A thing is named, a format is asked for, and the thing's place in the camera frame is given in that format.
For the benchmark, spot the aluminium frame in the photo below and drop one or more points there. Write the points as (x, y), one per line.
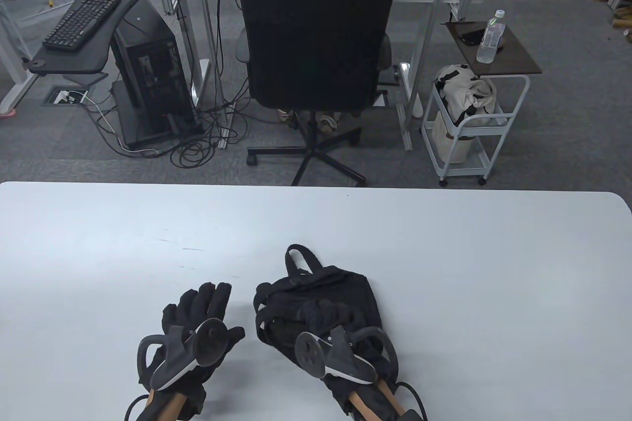
(431, 21)

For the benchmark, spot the person's right hand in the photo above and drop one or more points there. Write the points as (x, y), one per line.
(321, 315)

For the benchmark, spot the person's left hand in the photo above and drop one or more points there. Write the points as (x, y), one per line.
(197, 302)

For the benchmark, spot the black keyboard tray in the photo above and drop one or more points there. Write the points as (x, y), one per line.
(74, 61)

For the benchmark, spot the grey right hand controller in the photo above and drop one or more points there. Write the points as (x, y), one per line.
(311, 354)

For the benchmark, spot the clear water bottle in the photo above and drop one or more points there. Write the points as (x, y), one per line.
(490, 43)

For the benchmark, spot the black keyboard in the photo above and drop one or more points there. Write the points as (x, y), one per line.
(81, 21)

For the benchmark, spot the grey hand controller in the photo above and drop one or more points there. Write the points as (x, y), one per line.
(212, 342)
(311, 354)

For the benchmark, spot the floor outlet box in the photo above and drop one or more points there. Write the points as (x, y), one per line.
(64, 96)

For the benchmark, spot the black computer tower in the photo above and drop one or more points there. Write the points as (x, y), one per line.
(153, 65)

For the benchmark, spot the black office chair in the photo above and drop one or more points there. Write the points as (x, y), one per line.
(316, 31)

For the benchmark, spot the beige bag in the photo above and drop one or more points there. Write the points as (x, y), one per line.
(469, 95)

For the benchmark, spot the white cart with brown top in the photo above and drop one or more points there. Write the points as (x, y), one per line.
(513, 58)

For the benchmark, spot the small black case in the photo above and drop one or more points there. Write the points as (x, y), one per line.
(469, 37)

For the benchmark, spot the person's left forearm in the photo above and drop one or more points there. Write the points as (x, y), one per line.
(168, 408)

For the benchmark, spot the white table leg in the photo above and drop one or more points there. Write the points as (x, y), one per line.
(15, 70)

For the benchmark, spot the grey left hand controller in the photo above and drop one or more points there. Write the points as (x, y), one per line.
(212, 342)

